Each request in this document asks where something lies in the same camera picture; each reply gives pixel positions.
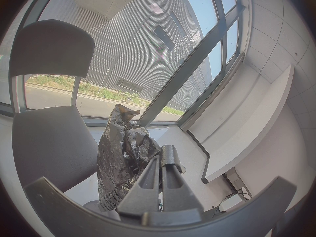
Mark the grey chair with white legs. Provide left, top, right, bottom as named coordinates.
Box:
left=9, top=19, right=99, bottom=194

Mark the window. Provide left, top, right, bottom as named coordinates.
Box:
left=0, top=0, right=247, bottom=131

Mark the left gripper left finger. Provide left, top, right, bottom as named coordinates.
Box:
left=117, top=156, right=160, bottom=220

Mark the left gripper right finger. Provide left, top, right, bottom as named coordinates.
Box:
left=160, top=144, right=205, bottom=214

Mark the black plastic bag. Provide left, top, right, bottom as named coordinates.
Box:
left=96, top=103, right=162, bottom=212

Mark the black cable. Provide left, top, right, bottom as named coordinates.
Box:
left=212, top=187, right=253, bottom=213

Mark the white curved desk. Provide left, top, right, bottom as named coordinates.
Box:
left=201, top=64, right=295, bottom=184

